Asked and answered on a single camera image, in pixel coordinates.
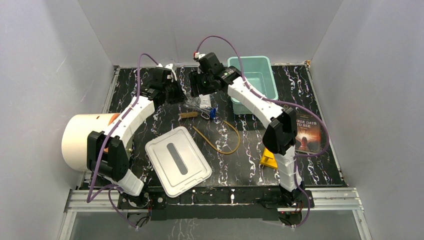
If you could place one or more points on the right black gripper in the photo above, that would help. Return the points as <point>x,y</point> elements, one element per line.
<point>195,77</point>

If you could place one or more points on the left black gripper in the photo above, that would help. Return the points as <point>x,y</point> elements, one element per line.
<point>175,93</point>

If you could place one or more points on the small white packet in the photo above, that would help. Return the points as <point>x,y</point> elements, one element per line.
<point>205,101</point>

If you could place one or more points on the blue clip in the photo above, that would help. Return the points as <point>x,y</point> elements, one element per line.
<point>212,113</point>

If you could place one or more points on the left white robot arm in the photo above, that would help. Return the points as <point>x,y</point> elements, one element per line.
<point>107,151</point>

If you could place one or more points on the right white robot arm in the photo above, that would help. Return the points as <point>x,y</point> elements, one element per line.
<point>280,124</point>

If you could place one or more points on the tan bottle brush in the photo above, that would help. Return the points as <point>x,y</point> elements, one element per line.
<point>186,115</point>

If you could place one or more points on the teal plastic bin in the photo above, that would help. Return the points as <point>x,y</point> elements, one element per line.
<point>258,72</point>

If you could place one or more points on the tan rubber tube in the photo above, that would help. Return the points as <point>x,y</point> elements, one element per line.
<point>226,140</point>

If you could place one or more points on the white bin lid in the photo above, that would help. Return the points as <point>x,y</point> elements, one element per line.
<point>177,161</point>

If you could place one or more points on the white and orange cylinder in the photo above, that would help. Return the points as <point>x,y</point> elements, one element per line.
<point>74,139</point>

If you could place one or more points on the yellow test tube rack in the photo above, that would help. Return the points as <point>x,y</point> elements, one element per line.
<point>268,159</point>

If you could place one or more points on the dark book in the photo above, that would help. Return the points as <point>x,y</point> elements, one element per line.
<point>308,138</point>

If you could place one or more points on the metal wire test tube holder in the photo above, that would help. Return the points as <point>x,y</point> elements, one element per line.
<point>195,104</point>

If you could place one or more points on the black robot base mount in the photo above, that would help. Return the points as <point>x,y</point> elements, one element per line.
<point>270,203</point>

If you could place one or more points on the aluminium frame rail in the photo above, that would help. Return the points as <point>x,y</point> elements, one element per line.
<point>324,199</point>

